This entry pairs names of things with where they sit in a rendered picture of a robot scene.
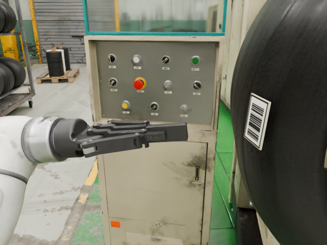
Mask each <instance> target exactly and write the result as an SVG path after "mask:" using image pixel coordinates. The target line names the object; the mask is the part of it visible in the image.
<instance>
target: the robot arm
mask: <svg viewBox="0 0 327 245"><path fill-rule="evenodd" d="M107 122H108V124H101V123H97V124H93V125H92V126H89V125H88V124H87V123H86V122H85V121H84V120H83V119H81V118H75V119H65V118H64V117H61V116H54V117H51V116H50V117H36V118H31V117H27V116H5V117H0V245H9V243H10V240H11V238H12V236H13V233H14V230H15V228H16V225H17V223H18V219H19V216H20V213H21V210H22V206H23V202H24V195H25V190H26V186H27V183H28V180H29V178H30V176H31V174H32V172H33V171H34V169H35V168H36V166H37V165H38V164H39V163H47V162H63V161H65V160H66V159H68V158H81V157H83V156H85V158H90V157H93V156H96V155H101V154H108V153H114V152H121V151H127V150H134V149H140V148H142V147H143V146H142V144H144V145H145V148H148V147H149V143H153V142H172V141H187V140H188V131H187V122H174V123H159V124H150V122H149V120H147V121H117V120H113V119H109V120H107Z"/></svg>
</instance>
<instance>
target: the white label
mask: <svg viewBox="0 0 327 245"><path fill-rule="evenodd" d="M270 106H271V102H269V101H267V100H265V99H263V98H261V97H259V96H257V95H255V94H254V93H251V98H250V104H249V110H248V116H247V121H246V127H245V133H244V137H245V138H246V139H247V140H248V141H250V142H251V143H252V144H253V145H254V146H255V147H257V148H258V149H259V150H262V145H263V140H264V136H265V131H266V126H267V121H268V116H269V111H270Z"/></svg>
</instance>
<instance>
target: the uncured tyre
mask: <svg viewBox="0 0 327 245"><path fill-rule="evenodd" d="M251 93H254V94H255V95H257V96H259V97H261V98H263V99H265V100H267V101H269V102H271V106H270V111H269V116H268V121H267V126H266V131H265V136H264V140H263V145H262V150H259V149H258V148H257V147H255V146H254V145H253V144H252V143H251V142H250V141H248V140H247V139H246V138H245V137H244V133H245V127H246V121H247V116H248V110H249V104H250V98H251ZM230 111H231V120H232V126H233V133H234V139H235V145H236V153H237V160H238V165H239V169H240V173H241V177H242V180H243V183H244V186H245V189H246V192H247V194H248V196H249V198H250V201H251V203H252V204H253V206H254V208H255V210H256V212H257V213H258V215H259V216H260V218H261V219H262V221H263V222H264V224H265V225H266V226H267V228H268V229H269V231H270V232H271V233H272V235H273V236H274V237H275V239H276V240H277V241H278V242H279V243H280V244H281V245H327V168H325V167H324V164H325V156H326V150H327V0H267V1H266V2H265V4H264V5H263V6H262V8H261V9H260V11H259V12H258V14H257V16H256V17H255V19H254V21H253V22H252V24H251V26H250V28H249V30H248V32H247V34H246V36H245V38H244V40H243V43H242V45H241V48H240V51H239V53H238V56H237V60H236V64H235V68H234V72H233V77H232V83H231V93H230Z"/></svg>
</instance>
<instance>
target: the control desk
mask: <svg viewBox="0 0 327 245"><path fill-rule="evenodd" d="M224 41H225V37H224V36H196V35H86V36H84V43H85V53H86V62H87V72H88V82H89V91H90V101H91V115H92V121H93V122H94V123H93V124H97V123H101V124H108V122H107V120H109V119H113V120H117V121H147V120H149V122H150V124H159V123H180V122H187V131H188V140H187V141H172V142H153V143H149V147H148V148H145V145H144V144H142V146H143V147H142V148H140V149H134V150H127V151H121V152H114V153H108V154H101V155H96V161H97V171H98V181H99V191H100V200H101V210H102V220H103V230H104V239H105V245H209V235H210V223H211V210H212V198H213V185H214V172H215V160H216V147H217V134H218V117H219V104H220V92H221V79H222V66H223V54H224ZM111 221H118V222H120V228H119V227H112V226H111Z"/></svg>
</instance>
